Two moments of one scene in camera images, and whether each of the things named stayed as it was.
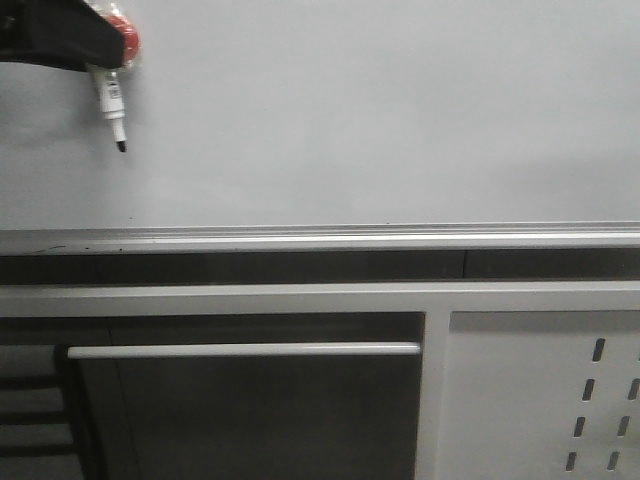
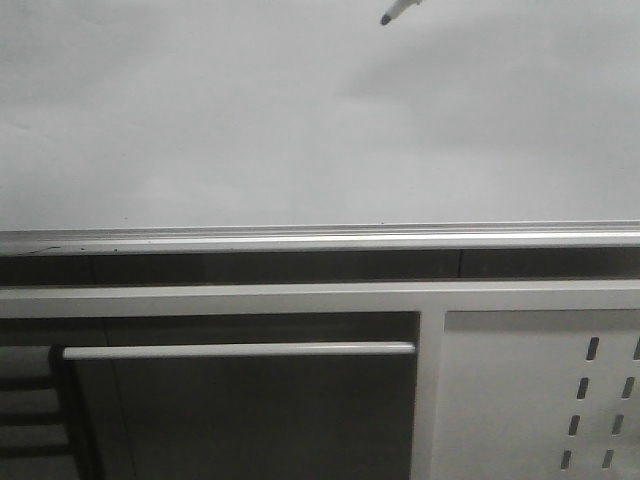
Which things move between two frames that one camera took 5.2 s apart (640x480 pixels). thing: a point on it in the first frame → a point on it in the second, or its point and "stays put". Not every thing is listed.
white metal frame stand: (437, 300) stays put
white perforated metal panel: (541, 395) stays put
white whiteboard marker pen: (109, 80) → (396, 8)
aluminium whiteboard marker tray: (322, 238) stays put
